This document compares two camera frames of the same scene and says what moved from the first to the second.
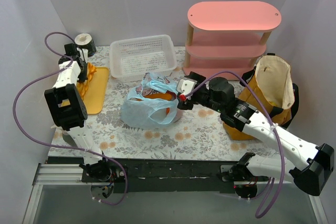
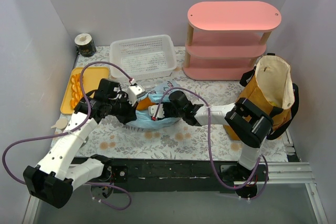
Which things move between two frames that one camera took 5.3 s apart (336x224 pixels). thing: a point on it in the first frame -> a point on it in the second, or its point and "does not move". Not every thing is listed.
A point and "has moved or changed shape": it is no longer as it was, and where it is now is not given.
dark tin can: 85,41 does not move
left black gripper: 82,71 -> 130,111
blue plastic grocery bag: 149,105 has moved or changed shape
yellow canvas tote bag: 272,77 does not move
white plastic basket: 132,59 does not move
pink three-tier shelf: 228,36 does not move
